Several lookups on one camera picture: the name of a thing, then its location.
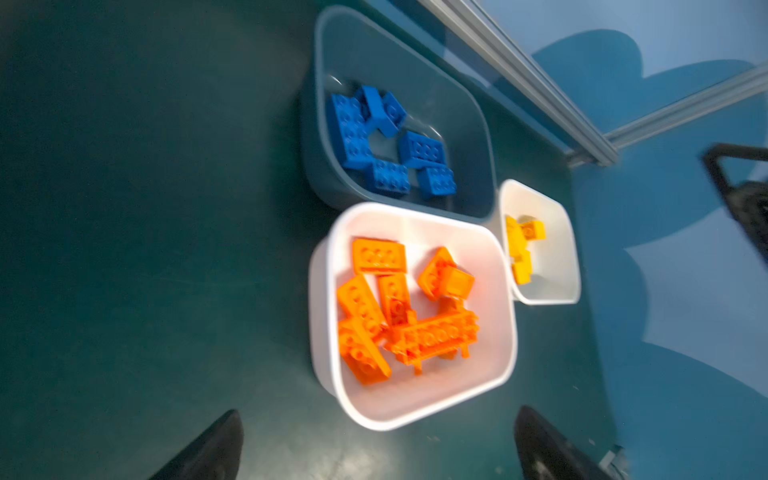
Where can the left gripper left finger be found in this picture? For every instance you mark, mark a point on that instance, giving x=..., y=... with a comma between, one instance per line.
x=214, y=454

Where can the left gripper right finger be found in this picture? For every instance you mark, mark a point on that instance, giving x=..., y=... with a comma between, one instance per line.
x=545, y=453

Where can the orange lego chassis piece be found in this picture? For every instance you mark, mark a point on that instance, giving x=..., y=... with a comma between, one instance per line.
x=445, y=335

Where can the orange brick bottom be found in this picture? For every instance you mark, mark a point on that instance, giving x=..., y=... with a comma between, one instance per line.
x=360, y=353

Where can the orange brick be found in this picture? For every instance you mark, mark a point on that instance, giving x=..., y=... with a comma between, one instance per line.
x=430, y=279
x=360, y=353
x=378, y=257
x=395, y=301
x=357, y=301
x=455, y=283

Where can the yellow brick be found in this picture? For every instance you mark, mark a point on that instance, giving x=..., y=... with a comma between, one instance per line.
x=533, y=230
x=522, y=267
x=517, y=243

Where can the blue long brick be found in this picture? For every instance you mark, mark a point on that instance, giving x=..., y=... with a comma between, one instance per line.
x=347, y=132

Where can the small blue brick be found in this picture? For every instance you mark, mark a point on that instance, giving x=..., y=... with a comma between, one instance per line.
x=374, y=116
x=394, y=110

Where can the white container left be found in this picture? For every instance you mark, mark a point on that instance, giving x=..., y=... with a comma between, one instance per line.
x=405, y=397

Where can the white container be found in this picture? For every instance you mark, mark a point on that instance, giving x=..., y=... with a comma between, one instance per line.
x=405, y=397
x=556, y=275

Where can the white container right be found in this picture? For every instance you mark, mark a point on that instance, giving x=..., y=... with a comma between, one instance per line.
x=556, y=275

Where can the clear plastic container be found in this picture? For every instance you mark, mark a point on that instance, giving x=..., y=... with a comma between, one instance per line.
x=351, y=51

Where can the aluminium frame right post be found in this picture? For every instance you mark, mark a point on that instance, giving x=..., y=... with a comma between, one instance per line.
x=712, y=99

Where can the aluminium frame back bar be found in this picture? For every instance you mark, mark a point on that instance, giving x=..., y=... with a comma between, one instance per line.
x=482, y=34

